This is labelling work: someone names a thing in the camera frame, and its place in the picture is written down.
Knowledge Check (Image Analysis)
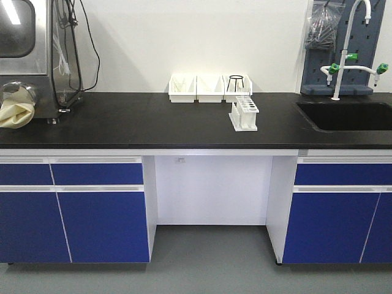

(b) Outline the white lab faucet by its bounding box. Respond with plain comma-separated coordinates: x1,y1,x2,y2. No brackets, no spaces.
320,0,389,101

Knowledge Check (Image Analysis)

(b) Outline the blue cabinet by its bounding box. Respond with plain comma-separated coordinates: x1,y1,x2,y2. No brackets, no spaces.
282,159,391,264
1,156,157,263

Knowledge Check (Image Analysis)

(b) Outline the grey pegboard drying rack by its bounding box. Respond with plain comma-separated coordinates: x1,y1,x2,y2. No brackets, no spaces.
300,1,386,97

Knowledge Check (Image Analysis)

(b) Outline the cream rubber glove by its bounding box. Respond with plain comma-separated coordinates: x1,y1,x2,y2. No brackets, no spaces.
1,102,35,129

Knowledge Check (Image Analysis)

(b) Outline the white test tube rack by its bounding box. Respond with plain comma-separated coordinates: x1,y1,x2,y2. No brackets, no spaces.
228,96,259,132

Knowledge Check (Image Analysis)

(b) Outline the white middle storage bin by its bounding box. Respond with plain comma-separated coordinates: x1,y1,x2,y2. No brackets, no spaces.
196,74,224,103

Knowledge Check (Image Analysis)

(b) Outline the white right storage bin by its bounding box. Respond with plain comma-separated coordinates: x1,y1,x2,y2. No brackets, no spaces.
222,74,253,103

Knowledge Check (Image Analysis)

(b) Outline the stainless steel glove box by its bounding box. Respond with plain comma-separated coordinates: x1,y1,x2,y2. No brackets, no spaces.
1,1,83,124

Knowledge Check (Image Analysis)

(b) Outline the black wire tripod stand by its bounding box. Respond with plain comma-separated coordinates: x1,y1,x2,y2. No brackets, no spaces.
227,75,244,92

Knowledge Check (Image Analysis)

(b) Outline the black lab sink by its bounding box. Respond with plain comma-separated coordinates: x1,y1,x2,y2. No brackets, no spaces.
296,102,391,132

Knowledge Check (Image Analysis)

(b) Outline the clear plastic bag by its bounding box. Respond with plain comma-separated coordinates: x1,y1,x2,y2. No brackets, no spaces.
304,1,345,52

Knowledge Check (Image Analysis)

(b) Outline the white left storage bin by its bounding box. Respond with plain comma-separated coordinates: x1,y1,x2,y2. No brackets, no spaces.
168,73,197,103

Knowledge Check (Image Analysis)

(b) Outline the blue right cabinet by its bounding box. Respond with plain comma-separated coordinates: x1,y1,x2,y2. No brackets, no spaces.
282,159,391,264

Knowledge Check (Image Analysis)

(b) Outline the white storage bin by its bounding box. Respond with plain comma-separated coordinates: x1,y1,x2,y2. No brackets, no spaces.
168,73,197,103
196,74,224,103
222,74,253,103

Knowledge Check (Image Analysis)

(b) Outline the blue left cabinet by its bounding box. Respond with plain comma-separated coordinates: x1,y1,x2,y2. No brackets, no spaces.
1,156,157,263

